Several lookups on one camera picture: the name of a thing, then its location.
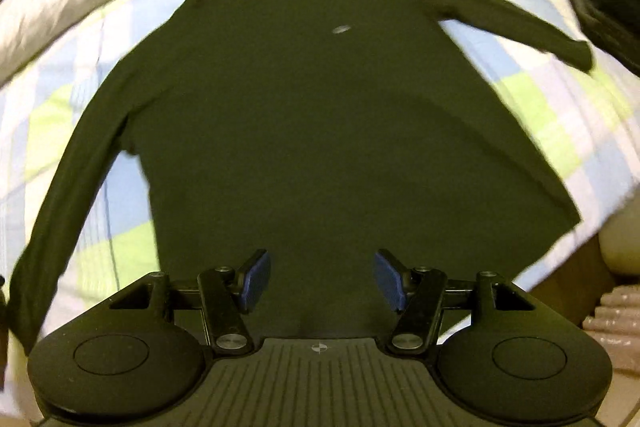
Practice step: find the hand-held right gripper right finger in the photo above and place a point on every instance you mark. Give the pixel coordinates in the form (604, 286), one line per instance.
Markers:
(387, 281)

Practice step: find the pink ribbed mat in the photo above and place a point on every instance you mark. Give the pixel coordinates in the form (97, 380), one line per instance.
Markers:
(615, 327)

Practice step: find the white round stool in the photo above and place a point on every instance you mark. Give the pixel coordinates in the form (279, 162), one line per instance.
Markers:
(622, 242)

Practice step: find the checkered bedsheet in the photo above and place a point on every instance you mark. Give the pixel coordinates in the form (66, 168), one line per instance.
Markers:
(540, 107)

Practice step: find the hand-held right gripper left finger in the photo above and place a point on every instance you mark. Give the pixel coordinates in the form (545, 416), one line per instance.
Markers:
(255, 281)

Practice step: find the black long-sleeve shirt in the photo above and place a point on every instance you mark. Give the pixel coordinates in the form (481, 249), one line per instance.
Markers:
(325, 132)

